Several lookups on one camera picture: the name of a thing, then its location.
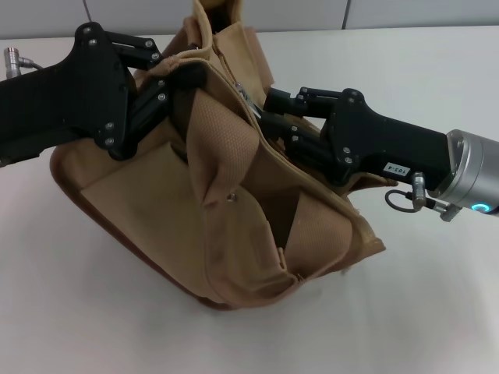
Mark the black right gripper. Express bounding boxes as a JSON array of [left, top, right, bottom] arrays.
[[259, 87, 449, 192]]

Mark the silver left wrist cable connector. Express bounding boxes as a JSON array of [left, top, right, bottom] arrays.
[[3, 47, 44, 73]]

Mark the right wrist cable with connector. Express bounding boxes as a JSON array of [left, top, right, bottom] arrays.
[[384, 171, 463, 222]]

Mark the silver zipper pull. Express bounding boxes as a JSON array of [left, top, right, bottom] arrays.
[[233, 82, 266, 118]]

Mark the khaki canvas food bag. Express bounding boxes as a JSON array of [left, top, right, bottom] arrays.
[[48, 0, 388, 312]]

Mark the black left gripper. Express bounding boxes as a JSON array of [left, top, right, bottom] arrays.
[[0, 22, 207, 161]]

